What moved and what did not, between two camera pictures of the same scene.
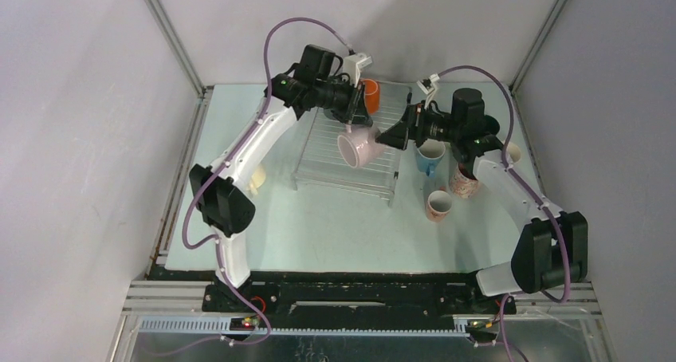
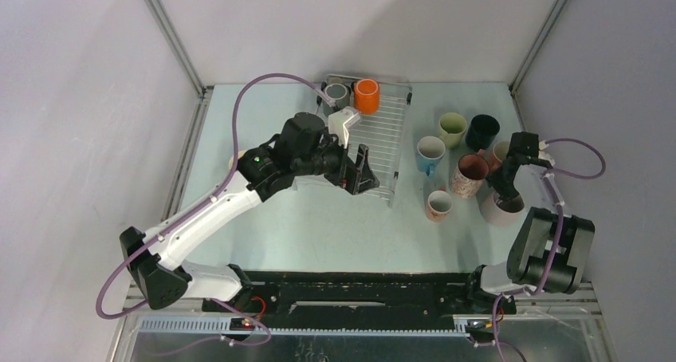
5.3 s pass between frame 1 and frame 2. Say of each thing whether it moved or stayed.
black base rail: stayed
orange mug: stayed
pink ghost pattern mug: stayed
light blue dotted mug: stayed
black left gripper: moved
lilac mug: moved
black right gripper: moved
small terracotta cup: stayed
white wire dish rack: stayed
